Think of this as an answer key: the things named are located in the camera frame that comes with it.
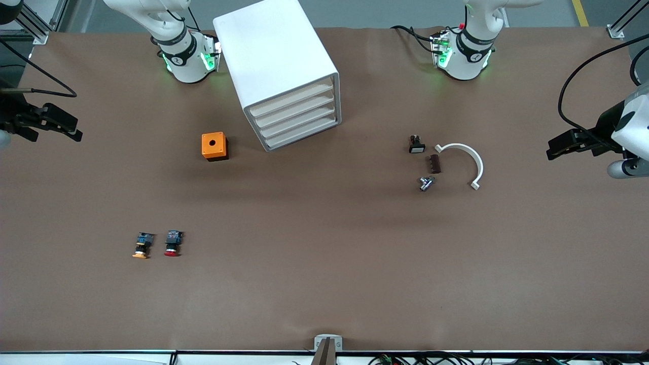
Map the white drawer cabinet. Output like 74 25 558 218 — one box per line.
213 0 342 153

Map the orange box with black base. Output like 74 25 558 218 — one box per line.
201 132 229 162

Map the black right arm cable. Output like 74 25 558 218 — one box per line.
0 38 78 98

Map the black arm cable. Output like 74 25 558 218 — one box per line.
0 38 78 98
558 35 649 135

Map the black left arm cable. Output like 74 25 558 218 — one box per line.
558 35 649 135

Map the aluminium frame profile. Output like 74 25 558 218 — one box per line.
606 0 649 40
10 0 51 46

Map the white curved plastic bracket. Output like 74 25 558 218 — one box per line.
435 143 484 191

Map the yellow push button switch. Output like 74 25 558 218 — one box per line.
132 232 155 260

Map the red push button switch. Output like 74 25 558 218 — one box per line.
164 230 185 258

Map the black base cable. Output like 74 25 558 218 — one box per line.
390 24 438 53

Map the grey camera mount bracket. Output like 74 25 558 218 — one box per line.
314 334 343 365

